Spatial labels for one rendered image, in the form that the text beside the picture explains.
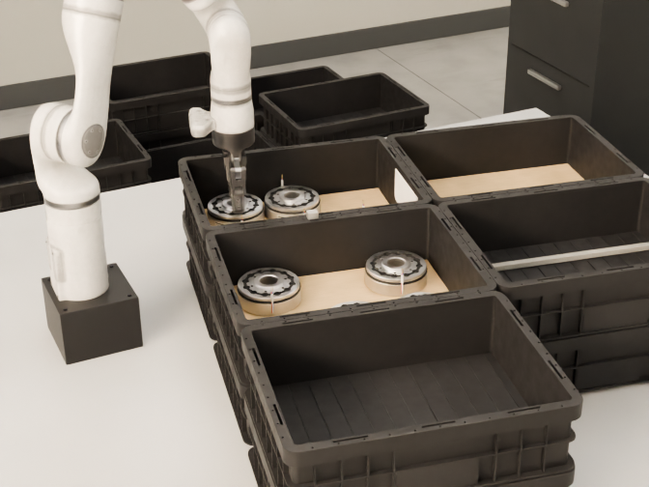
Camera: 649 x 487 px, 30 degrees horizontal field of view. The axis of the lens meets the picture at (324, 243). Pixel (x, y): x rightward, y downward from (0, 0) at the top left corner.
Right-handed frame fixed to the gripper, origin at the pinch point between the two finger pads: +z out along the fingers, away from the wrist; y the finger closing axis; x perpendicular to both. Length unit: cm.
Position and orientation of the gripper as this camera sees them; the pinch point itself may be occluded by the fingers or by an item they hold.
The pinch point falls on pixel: (237, 197)
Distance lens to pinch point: 219.0
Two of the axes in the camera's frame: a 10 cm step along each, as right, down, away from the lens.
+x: -9.9, 0.9, -1.4
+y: -1.6, -4.8, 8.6
